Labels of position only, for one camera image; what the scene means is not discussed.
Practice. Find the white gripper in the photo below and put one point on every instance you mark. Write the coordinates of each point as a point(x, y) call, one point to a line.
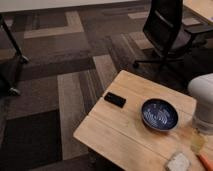
point(203, 122)

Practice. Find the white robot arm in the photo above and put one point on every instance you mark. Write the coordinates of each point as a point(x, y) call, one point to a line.
point(201, 89)

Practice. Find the grey white sponge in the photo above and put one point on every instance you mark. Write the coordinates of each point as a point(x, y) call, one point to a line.
point(178, 162)

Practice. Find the dark blue patterned bowl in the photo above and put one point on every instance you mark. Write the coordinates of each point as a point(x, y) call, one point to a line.
point(159, 114)

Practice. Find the black rectangular device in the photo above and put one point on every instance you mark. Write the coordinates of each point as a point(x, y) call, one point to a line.
point(115, 99)

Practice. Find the black office chair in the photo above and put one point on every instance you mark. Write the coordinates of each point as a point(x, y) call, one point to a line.
point(164, 30)

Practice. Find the wooden desk corner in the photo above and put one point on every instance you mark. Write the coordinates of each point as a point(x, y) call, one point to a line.
point(203, 8)

